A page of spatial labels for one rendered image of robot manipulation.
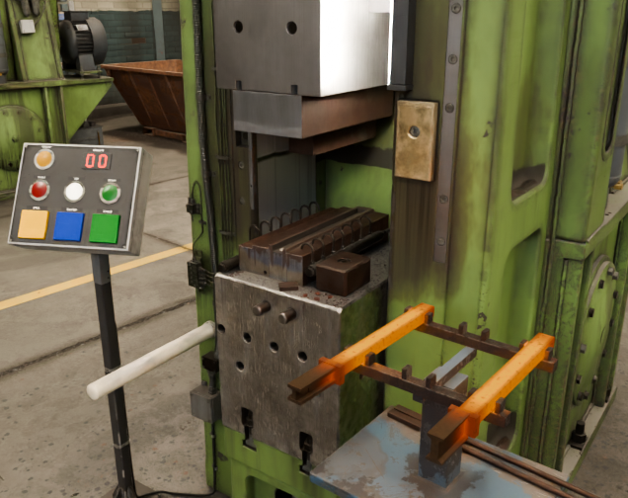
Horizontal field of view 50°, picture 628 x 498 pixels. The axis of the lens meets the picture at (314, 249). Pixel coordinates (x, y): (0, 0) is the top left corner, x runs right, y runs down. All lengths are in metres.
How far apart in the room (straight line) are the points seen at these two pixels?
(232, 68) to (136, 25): 9.27
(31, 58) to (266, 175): 4.66
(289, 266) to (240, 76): 0.46
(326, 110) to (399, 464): 0.79
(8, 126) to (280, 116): 4.82
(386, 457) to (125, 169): 0.99
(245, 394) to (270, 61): 0.84
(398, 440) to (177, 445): 1.38
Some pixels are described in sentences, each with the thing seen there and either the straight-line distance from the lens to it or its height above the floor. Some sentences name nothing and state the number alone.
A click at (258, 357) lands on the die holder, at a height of 0.72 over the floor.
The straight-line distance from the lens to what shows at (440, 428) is 1.00.
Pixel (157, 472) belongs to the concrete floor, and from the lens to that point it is 2.58.
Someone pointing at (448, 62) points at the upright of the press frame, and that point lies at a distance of 1.50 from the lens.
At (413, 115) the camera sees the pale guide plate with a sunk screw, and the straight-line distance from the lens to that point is 1.52.
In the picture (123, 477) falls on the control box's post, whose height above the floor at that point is 0.13.
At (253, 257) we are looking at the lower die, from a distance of 1.71.
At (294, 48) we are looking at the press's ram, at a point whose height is 1.46.
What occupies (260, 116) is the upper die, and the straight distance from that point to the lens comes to 1.60.
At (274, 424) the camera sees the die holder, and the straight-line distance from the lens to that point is 1.80.
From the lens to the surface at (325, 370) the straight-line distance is 1.14.
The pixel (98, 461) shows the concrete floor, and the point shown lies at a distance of 2.69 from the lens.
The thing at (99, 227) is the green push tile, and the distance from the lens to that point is 1.84.
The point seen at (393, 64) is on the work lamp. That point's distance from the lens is 1.51.
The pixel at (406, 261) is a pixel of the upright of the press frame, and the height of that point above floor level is 0.98.
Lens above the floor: 1.55
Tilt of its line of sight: 20 degrees down
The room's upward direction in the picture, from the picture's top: straight up
